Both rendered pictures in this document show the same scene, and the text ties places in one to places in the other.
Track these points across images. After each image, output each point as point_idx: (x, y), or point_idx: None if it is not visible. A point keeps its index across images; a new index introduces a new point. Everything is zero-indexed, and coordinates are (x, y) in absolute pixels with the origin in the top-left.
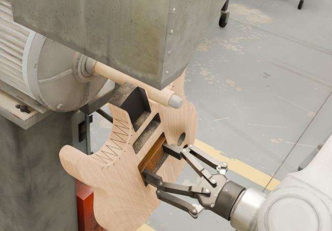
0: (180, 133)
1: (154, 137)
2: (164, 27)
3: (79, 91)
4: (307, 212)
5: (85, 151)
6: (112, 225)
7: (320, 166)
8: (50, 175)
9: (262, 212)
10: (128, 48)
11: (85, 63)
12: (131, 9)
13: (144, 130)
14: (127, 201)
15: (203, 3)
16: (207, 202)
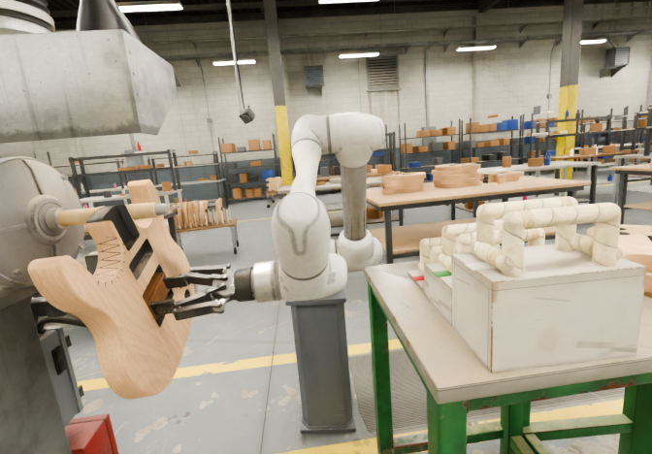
0: (177, 273)
1: (151, 267)
2: (126, 64)
3: (43, 255)
4: (304, 195)
5: (69, 386)
6: (133, 372)
7: (296, 191)
8: (19, 425)
9: (274, 220)
10: (92, 105)
11: (44, 218)
12: (85, 61)
13: (137, 262)
14: (143, 341)
15: (156, 77)
16: (227, 292)
